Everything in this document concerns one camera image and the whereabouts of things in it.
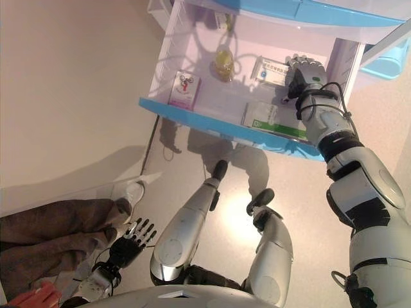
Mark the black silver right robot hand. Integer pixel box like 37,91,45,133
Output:
284,54,328,100

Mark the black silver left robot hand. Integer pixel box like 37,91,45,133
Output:
110,217,159,269

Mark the blue white medicine box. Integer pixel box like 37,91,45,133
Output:
250,55,290,87

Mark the white drawer blue handle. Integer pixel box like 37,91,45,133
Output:
236,0,406,29
137,0,367,163

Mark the green white medicine box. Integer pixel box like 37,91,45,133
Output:
240,101,310,142

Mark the pink white medicine box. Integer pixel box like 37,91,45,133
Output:
168,70,203,109

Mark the silver left robot leg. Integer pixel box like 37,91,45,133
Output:
149,159,229,287

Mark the silver robot leg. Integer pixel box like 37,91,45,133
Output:
240,188,295,301
149,159,229,287

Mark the light blue side bin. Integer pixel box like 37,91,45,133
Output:
358,41,411,80

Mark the brown trouser leg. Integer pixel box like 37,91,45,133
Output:
0,198,133,304

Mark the white medical cart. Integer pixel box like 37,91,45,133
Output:
146,0,411,65

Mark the yellow liquid bottle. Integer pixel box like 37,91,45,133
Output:
210,44,236,81

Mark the orange pink object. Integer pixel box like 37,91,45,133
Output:
8,280,62,308

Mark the silver robot torso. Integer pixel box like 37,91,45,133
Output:
59,282,351,308

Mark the silver right robot leg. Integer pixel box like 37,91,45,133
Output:
240,188,295,301

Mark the grey right arm cable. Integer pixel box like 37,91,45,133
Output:
319,81,362,142

